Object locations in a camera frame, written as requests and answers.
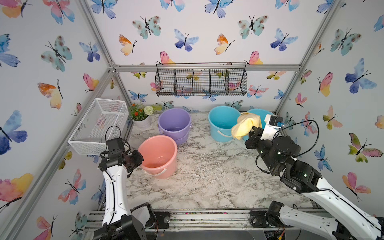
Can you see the purple plastic bucket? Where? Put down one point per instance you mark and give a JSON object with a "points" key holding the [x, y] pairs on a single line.
{"points": [[176, 124]]}

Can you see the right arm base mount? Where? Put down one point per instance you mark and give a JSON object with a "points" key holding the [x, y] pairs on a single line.
{"points": [[266, 219]]}

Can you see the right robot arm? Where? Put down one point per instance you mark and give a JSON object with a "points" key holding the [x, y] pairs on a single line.
{"points": [[346, 221]]}

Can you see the yellow microfiber cloth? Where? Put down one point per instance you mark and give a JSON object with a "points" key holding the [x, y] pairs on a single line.
{"points": [[245, 123]]}

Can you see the white wire mesh basket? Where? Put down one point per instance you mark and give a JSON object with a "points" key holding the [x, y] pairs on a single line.
{"points": [[103, 120]]}

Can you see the pink plastic bucket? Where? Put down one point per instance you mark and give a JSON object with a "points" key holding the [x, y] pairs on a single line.
{"points": [[160, 156]]}

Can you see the aluminium front rail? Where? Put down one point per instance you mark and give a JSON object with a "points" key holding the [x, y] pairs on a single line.
{"points": [[189, 220]]}

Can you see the black wire wall basket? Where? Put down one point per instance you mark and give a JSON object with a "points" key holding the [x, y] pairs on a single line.
{"points": [[201, 80]]}

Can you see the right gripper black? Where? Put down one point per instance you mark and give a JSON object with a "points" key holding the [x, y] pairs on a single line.
{"points": [[255, 141]]}

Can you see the potted flower plant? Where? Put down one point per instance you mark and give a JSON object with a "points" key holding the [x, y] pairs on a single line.
{"points": [[141, 115]]}

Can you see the teal plastic bucket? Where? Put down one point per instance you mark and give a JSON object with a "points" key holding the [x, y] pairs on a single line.
{"points": [[222, 119], [264, 117]]}

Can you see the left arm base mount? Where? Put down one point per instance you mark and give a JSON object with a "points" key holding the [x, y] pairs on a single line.
{"points": [[159, 219]]}

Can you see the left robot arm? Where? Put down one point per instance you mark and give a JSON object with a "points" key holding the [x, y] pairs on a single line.
{"points": [[121, 222]]}

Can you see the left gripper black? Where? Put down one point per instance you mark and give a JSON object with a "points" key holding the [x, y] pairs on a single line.
{"points": [[137, 157]]}

